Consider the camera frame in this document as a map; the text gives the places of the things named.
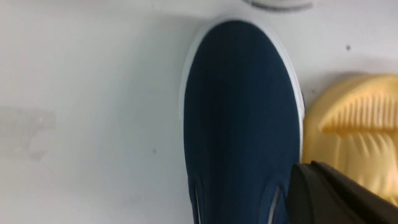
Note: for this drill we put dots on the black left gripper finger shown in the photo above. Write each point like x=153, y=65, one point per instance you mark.
x=319, y=194

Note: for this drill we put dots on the navy slip-on shoe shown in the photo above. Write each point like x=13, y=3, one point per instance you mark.
x=242, y=114
x=281, y=5

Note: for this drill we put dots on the left yellow slide sandal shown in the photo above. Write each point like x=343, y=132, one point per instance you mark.
x=353, y=127

